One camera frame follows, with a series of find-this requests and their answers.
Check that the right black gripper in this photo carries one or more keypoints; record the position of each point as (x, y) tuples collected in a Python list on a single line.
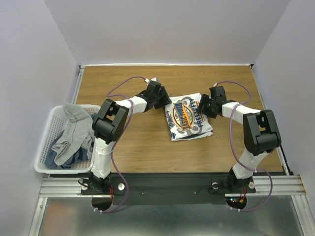
[(204, 105)]

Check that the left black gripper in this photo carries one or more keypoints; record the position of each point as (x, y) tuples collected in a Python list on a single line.
[(165, 100)]

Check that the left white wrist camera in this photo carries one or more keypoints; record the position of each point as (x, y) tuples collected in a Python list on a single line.
[(155, 79)]

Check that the blue garment in basket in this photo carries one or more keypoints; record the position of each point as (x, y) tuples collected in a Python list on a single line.
[(78, 157)]

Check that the white tank top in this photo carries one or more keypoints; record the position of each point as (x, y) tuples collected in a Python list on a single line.
[(184, 120)]

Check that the white plastic laundry basket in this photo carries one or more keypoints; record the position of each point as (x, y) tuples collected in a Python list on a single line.
[(56, 123)]

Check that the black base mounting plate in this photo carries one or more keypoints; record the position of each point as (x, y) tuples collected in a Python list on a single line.
[(169, 199)]

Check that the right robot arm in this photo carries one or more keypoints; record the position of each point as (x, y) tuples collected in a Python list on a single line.
[(260, 134)]

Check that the grey tank top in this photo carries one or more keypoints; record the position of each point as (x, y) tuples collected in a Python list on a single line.
[(71, 132)]

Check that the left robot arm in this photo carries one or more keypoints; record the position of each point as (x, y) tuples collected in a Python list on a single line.
[(109, 125)]

